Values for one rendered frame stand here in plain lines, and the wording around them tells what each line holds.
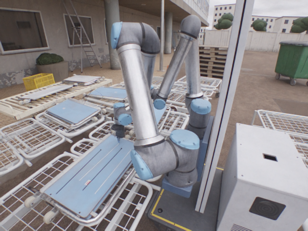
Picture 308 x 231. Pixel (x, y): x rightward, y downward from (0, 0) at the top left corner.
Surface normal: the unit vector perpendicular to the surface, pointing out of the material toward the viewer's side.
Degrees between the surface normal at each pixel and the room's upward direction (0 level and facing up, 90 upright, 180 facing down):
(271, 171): 0
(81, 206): 5
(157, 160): 59
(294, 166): 0
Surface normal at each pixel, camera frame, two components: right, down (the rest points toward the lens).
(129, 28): 0.37, -0.16
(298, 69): -0.05, 0.52
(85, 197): 0.07, -0.87
